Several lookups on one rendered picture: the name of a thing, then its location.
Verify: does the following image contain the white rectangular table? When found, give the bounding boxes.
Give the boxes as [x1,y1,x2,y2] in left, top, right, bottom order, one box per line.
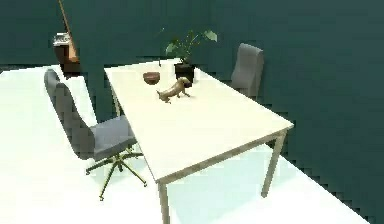
[103,57,295,224]

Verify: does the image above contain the golden animal figurine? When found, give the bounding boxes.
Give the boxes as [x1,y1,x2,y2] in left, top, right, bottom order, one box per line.
[156,76,192,105]

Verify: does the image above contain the green house plant black pot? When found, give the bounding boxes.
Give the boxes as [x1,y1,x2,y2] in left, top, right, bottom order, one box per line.
[159,27,219,88]

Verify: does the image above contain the brown bowl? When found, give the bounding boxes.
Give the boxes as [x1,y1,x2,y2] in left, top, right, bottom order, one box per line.
[142,71,161,86]

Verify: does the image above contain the grey upholstered chair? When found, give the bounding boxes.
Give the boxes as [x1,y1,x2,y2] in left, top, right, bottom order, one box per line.
[230,42,265,99]

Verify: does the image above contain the grey swivel chair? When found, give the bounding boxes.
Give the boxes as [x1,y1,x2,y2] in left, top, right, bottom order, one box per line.
[43,68,148,202]

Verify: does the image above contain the dark brown side table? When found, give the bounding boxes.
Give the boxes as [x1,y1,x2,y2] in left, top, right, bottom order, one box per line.
[53,44,82,74]

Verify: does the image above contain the orange slanted wooden pole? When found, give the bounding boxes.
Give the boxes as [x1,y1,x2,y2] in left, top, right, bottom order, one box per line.
[57,0,80,64]

